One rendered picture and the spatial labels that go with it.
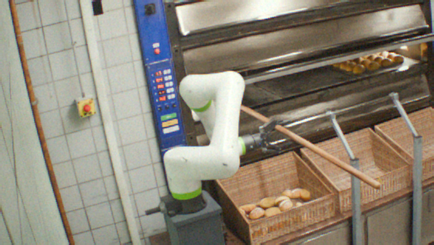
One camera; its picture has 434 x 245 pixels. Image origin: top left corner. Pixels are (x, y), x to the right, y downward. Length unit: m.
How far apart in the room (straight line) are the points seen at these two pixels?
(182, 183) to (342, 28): 1.82
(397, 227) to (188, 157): 1.84
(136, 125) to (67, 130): 0.40
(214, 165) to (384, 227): 1.68
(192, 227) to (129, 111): 1.10
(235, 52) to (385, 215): 1.36
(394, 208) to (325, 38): 1.15
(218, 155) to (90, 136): 1.18
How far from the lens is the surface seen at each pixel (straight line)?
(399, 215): 3.62
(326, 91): 3.65
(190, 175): 2.19
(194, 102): 2.49
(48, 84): 3.07
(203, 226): 2.28
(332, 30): 3.61
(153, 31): 3.10
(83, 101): 3.04
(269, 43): 3.40
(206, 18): 3.21
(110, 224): 3.38
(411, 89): 4.10
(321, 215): 3.29
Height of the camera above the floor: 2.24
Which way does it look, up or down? 19 degrees down
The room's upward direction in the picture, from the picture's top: 9 degrees counter-clockwise
